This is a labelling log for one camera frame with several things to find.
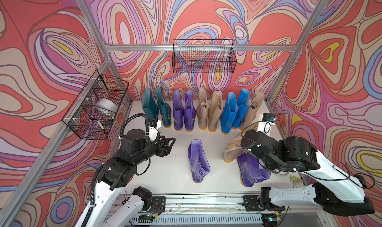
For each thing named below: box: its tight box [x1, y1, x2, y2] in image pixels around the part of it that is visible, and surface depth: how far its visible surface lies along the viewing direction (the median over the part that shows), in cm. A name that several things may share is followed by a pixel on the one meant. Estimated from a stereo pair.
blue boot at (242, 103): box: [231, 88, 251, 130], surface depth 89 cm
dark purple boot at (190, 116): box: [184, 90, 197, 132], surface depth 91 cm
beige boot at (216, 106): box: [207, 90, 224, 133], surface depth 89 cm
